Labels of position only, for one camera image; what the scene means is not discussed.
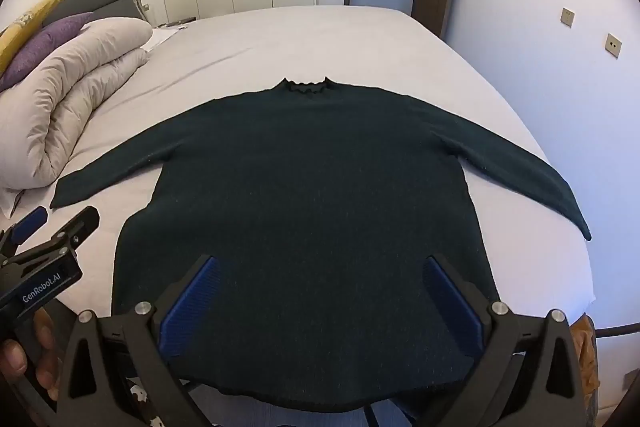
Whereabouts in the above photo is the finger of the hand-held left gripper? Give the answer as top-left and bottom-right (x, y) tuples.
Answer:
(0, 206), (101, 268)
(0, 206), (49, 258)

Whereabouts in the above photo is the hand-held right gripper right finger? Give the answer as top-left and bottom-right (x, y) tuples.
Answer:
(422, 253), (591, 427)

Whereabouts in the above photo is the orange cloth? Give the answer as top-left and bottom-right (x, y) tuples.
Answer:
(570, 314), (601, 413)

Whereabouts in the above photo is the bed with white sheet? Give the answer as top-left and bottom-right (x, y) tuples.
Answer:
(0, 4), (598, 333)

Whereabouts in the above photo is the yellow pillow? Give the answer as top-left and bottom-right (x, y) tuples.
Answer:
(0, 0), (67, 72)

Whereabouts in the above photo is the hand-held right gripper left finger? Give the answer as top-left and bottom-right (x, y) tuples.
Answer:
(59, 254), (221, 427)

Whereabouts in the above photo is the purple pillow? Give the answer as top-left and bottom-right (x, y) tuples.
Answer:
(0, 12), (96, 92)

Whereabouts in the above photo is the dark green sweater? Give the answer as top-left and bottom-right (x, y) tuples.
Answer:
(50, 77), (592, 413)

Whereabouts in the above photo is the beige duvet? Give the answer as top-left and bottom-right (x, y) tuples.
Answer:
(0, 17), (153, 218)

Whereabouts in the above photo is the person's left hand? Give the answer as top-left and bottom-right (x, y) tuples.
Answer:
(0, 307), (61, 390)

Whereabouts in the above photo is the black and white patterned cloth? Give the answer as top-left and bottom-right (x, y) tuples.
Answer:
(125, 377), (166, 427)

